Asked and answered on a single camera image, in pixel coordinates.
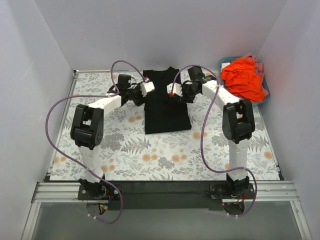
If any black t-shirt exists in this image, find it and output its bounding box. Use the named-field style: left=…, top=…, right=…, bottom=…
left=143, top=67, right=192, bottom=135

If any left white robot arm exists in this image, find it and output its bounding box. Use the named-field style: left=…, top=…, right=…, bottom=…
left=70, top=74, right=155, bottom=200

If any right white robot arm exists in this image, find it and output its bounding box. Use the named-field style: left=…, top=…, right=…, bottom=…
left=167, top=65, right=256, bottom=196

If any teal plastic laundry basket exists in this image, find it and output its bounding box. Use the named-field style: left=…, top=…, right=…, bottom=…
left=217, top=56, right=271, bottom=108

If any orange t-shirt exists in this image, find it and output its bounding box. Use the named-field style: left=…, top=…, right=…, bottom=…
left=220, top=57, right=267, bottom=102

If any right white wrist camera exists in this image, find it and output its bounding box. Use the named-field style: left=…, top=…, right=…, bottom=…
left=166, top=83, right=183, bottom=97

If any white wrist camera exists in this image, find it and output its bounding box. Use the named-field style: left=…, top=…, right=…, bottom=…
left=166, top=83, right=183, bottom=97
left=140, top=78, right=155, bottom=98

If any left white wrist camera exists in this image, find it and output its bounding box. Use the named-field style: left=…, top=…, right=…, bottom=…
left=140, top=78, right=155, bottom=98

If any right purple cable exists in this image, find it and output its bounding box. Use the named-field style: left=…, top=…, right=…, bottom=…
left=169, top=65, right=258, bottom=218

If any purple cable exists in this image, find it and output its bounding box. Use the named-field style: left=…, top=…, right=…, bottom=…
left=45, top=59, right=151, bottom=224
left=169, top=65, right=258, bottom=218

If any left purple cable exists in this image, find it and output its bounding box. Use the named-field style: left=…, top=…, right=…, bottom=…
left=45, top=59, right=151, bottom=224

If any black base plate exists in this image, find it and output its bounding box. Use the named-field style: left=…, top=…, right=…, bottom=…
left=77, top=180, right=255, bottom=211

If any aluminium mounting rail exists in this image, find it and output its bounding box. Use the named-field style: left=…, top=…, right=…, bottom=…
left=32, top=180, right=300, bottom=202

